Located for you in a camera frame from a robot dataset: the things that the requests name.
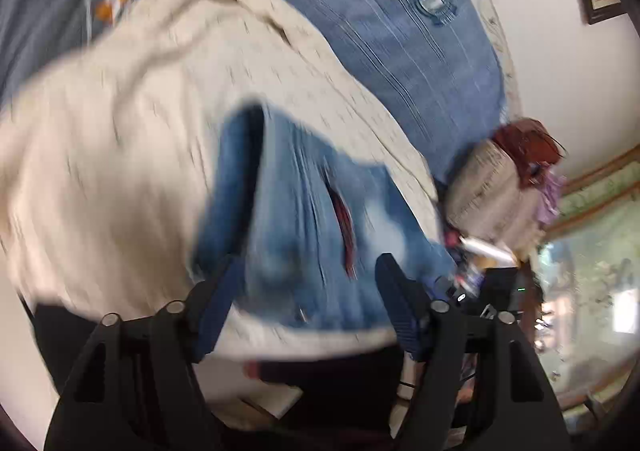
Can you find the beige striped pillow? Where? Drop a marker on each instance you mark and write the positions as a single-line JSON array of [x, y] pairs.
[[485, 191]]

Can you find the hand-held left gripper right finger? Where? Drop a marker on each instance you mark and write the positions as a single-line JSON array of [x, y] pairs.
[[400, 302]]

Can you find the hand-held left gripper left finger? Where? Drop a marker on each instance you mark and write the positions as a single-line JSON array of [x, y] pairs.
[[216, 310]]

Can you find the red cloth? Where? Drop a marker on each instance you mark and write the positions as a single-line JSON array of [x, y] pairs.
[[525, 141]]

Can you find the cream patterned blanket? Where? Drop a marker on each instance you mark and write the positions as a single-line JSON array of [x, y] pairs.
[[125, 131]]

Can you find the white tube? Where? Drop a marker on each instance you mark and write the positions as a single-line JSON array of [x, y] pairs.
[[487, 248]]

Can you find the blue denim pants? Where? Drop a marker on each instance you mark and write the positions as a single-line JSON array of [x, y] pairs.
[[300, 231]]

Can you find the purple cloth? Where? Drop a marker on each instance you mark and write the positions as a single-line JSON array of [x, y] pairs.
[[550, 196]]

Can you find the dark cloth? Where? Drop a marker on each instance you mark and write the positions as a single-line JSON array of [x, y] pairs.
[[325, 381]]

